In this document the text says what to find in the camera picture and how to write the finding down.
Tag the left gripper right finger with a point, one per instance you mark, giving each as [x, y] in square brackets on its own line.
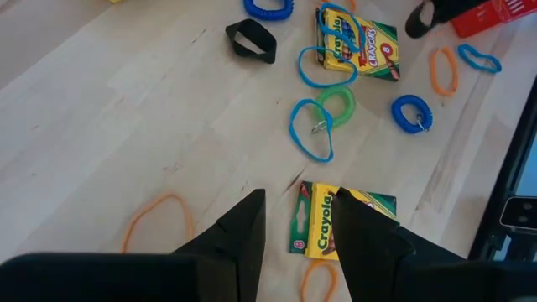
[365, 251]

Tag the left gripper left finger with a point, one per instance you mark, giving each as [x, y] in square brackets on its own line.
[235, 251]

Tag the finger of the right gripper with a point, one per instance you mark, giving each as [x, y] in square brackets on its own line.
[461, 8]

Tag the Crayola crayon box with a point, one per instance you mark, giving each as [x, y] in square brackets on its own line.
[369, 46]
[319, 222]

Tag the blue silicone wristband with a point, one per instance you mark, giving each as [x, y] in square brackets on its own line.
[291, 130]
[461, 51]
[327, 86]
[321, 19]

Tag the red plastic basket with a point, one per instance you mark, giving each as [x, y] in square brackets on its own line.
[495, 14]

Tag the orange silicone wristband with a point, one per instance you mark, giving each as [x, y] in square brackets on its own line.
[127, 228]
[303, 281]
[432, 71]
[352, 5]

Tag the black table edge bar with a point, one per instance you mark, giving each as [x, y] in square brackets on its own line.
[505, 180]

